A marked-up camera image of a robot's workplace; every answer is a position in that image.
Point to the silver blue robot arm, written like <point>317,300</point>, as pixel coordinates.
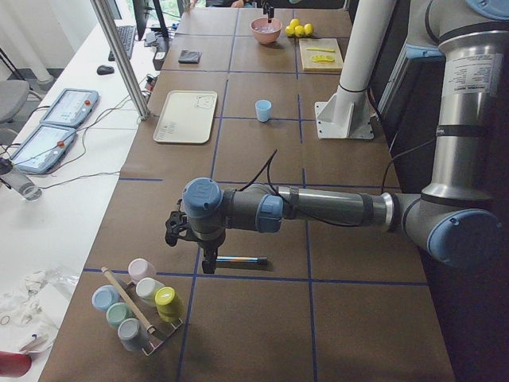
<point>451,217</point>

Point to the grey folded cloth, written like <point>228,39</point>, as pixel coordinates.
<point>189,57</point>

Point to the black keyboard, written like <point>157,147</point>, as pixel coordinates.
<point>126,34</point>

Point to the cream bear tray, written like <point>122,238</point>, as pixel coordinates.
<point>186,118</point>

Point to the yellow lemon front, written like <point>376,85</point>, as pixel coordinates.
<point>290,30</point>

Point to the teach pendant near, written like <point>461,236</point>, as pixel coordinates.
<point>43,149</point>

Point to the teach pendant far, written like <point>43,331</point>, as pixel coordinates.
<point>71,108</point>

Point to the wooden rack handle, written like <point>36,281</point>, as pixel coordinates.
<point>121,287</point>

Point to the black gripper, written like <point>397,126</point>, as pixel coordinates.
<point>209,243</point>
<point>270,13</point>

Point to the yellow cup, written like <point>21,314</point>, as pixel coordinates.
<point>169,306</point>

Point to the yellow lemon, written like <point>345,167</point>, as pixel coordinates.
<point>299,31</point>
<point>290,30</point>
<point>308,29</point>
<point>294,22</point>

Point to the pile of ice cubes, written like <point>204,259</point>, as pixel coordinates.
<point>268,28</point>

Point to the white camera pole mount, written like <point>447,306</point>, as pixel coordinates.
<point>347,113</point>

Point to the grey cup in rack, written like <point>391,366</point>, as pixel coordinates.
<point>132,335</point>

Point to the red bottle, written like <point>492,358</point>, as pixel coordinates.
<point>14,364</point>

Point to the aluminium frame post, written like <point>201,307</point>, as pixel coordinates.
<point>107,23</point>

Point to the pink cup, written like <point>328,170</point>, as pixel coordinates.
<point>139,269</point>

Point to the lemon slices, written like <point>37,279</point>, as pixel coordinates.
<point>322,58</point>

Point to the black computer mouse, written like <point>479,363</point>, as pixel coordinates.
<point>103,70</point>

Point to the yellow knife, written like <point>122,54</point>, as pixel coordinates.
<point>321,49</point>

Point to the yellow lemon leftmost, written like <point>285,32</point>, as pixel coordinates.
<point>308,29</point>

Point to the light blue cup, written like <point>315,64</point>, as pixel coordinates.
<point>263,109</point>

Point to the yellow lemon middle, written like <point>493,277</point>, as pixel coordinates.
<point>299,31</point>

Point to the blue cup in rack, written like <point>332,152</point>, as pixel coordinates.
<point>104,297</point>

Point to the steel muddler rod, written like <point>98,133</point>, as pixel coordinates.
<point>242,259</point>

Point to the teach pendant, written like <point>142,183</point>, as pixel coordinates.
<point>71,108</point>
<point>43,149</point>

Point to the white cup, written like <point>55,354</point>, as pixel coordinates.
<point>146,289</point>

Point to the pink bowl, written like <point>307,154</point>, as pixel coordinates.
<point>263,38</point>

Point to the wooden cutting board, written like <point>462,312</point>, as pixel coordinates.
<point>309,66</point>

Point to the green cup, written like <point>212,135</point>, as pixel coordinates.
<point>118,313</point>

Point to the white cup rack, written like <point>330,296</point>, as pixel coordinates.
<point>165,330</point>

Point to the yellow lemon right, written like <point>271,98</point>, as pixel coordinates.
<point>294,22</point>

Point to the clear water bottle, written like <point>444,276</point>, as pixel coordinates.
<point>14,179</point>

